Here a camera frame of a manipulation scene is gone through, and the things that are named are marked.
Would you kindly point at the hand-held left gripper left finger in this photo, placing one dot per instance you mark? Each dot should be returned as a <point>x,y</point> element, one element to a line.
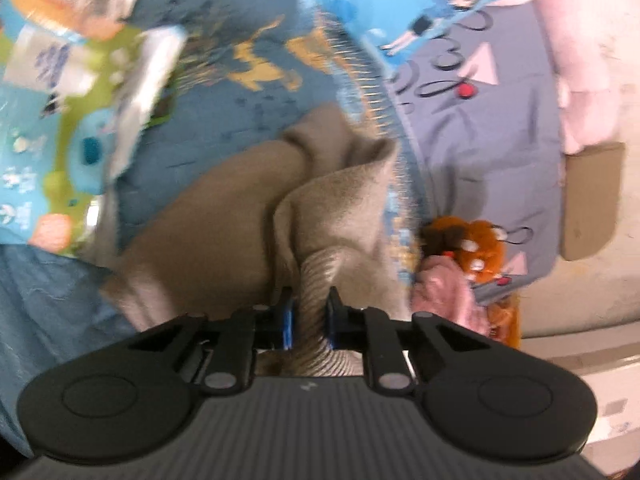
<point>286,322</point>

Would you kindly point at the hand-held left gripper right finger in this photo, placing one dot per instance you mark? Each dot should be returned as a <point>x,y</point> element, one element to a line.
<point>331,325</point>

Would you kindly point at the pink fluffy garment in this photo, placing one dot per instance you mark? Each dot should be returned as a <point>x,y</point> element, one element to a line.
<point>445,290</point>

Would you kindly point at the beige knit sweater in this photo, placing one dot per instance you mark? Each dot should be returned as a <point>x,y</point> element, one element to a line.
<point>225,210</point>

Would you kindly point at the red panda plush toy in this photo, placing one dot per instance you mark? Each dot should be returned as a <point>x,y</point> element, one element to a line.
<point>480,250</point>

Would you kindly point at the orange fluffy object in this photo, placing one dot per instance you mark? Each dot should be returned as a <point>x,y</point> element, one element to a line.
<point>507,320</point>

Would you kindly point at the person's leg in blue jeans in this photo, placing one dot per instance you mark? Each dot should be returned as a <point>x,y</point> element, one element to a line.
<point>45,310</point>

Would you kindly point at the blue patterned quilted bedspread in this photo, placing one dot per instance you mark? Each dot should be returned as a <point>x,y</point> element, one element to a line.
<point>225,85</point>

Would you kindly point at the grey script print pillow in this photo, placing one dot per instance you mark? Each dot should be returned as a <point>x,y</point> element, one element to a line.
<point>500,135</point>

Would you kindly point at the blue green snack bag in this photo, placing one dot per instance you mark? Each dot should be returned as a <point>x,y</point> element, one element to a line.
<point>65,160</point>

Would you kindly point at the blue cartoon print pillow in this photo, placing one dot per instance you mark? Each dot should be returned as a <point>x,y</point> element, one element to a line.
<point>360,0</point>

